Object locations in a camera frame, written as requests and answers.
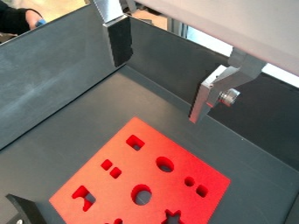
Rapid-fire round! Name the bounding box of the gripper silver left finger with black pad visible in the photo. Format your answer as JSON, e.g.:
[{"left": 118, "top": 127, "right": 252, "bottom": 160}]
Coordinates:
[{"left": 90, "top": 0, "right": 133, "bottom": 67}]

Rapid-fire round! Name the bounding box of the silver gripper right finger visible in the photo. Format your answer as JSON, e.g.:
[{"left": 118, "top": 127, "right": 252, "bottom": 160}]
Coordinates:
[{"left": 189, "top": 47, "right": 266, "bottom": 123}]

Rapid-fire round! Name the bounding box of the hand in black sleeve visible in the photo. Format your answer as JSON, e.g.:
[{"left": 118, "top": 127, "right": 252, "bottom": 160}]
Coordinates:
[{"left": 25, "top": 10, "right": 45, "bottom": 30}]

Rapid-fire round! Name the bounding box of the red shape sorter block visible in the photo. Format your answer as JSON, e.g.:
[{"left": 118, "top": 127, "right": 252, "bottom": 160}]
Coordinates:
[{"left": 49, "top": 117, "right": 229, "bottom": 224}]

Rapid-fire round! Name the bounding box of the black curved holder stand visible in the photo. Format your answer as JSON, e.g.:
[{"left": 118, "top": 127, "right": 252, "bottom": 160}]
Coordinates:
[{"left": 5, "top": 193, "right": 46, "bottom": 224}]

